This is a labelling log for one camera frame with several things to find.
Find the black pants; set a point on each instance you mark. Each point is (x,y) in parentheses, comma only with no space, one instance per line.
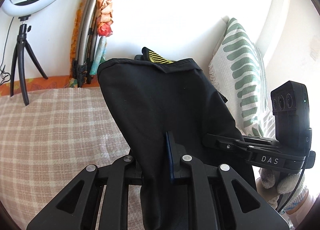
(147,100)

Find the black camera box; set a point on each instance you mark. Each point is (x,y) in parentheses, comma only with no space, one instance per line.
(290,107)

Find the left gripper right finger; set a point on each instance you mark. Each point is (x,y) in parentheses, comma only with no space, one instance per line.
(182,166)

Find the white gloved right hand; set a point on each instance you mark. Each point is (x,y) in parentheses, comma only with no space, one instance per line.
(271,191)

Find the black mini tripod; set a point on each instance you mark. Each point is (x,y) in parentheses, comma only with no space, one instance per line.
(18,60)

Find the pink plaid bed blanket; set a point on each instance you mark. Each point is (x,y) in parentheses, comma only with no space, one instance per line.
(48,142)

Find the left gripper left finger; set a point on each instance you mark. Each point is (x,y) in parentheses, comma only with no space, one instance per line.
(126,170)

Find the green leaf white pillow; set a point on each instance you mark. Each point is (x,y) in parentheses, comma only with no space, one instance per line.
(237,71)

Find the silver folded tripod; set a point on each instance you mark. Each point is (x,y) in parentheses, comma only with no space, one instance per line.
(85,45)

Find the orange patterned bed sheet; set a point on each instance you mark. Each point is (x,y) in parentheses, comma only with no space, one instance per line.
(36,84)

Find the black yellow folded garment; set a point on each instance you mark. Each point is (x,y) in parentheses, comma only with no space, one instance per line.
(151,56)

